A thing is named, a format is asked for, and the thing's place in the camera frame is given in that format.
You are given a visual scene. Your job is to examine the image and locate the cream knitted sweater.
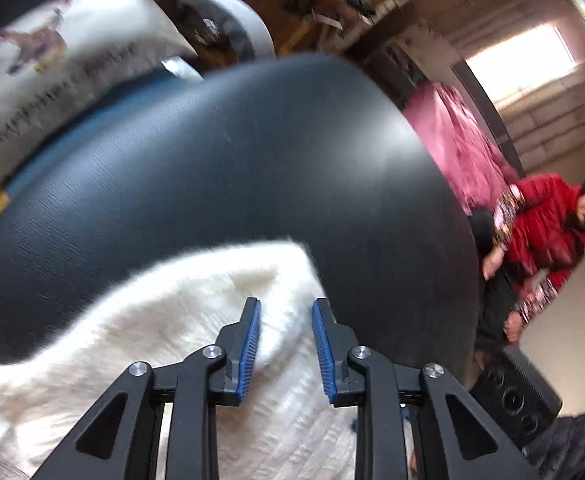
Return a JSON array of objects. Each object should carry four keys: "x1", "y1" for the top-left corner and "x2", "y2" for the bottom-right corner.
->
[{"x1": 0, "y1": 240, "x2": 356, "y2": 479}]

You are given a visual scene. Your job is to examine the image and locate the black speaker box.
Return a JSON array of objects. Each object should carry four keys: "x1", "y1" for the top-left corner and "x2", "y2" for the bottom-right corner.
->
[{"x1": 470, "y1": 344, "x2": 562, "y2": 450}]

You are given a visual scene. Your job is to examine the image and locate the grey yellow blue sofa chair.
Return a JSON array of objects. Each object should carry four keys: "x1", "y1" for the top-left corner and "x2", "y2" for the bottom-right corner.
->
[{"x1": 0, "y1": 0, "x2": 275, "y2": 214}]

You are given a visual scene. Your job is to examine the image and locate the person in red jacket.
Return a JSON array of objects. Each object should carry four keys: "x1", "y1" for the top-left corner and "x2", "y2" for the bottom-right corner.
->
[{"x1": 469, "y1": 174, "x2": 585, "y2": 353}]

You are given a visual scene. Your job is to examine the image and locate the pink blanket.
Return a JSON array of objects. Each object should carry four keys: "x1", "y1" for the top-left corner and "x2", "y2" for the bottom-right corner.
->
[{"x1": 403, "y1": 81, "x2": 519, "y2": 214}]

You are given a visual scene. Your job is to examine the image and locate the deer print pillow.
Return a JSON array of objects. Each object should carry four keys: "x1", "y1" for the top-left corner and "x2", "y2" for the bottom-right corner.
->
[{"x1": 0, "y1": 0, "x2": 196, "y2": 185}]

